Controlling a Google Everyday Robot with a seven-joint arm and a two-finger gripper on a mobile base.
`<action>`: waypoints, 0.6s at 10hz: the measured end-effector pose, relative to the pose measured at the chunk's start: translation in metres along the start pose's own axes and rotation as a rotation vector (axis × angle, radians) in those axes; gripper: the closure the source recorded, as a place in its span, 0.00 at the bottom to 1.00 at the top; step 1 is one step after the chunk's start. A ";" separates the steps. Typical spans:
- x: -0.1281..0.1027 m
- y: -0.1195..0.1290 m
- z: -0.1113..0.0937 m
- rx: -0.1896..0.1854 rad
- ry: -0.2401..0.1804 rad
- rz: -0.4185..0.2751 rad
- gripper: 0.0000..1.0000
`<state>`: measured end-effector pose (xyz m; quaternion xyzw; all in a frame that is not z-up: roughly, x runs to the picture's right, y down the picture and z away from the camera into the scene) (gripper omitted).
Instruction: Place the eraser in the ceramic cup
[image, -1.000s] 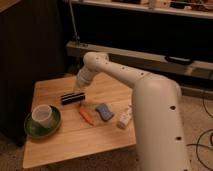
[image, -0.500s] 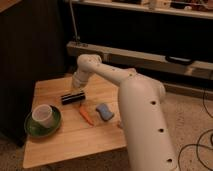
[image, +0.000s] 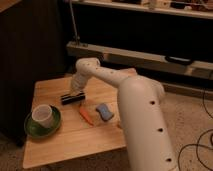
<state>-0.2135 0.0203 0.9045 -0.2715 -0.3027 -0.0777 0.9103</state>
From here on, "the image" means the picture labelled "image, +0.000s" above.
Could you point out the wooden shelf board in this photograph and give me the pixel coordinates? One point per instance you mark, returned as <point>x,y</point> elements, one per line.
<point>133,7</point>

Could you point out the blue sponge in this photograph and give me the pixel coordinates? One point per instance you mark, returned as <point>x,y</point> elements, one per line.
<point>104,112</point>

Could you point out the orange carrot toy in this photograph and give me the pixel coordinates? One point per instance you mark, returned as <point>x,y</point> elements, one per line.
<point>84,113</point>

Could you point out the white ceramic cup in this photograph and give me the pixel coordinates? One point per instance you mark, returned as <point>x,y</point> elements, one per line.
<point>43,115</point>

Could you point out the wooden folding table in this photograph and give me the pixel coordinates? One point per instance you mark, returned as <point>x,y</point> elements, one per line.
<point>75,137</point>

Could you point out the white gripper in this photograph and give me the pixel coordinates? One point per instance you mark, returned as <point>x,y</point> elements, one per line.
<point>76,88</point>

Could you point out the green saucer plate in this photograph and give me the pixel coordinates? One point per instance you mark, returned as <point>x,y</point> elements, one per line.
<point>36,131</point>

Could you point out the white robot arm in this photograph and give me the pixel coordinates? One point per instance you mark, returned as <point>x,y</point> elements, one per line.
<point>138,98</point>

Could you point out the grey metal rail bench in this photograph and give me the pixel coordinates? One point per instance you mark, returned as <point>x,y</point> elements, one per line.
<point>139,59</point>

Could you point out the black handle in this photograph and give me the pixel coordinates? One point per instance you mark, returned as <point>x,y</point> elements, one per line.
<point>180,61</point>

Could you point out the metal pole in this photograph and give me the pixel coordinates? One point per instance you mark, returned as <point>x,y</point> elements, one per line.
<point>76,36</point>

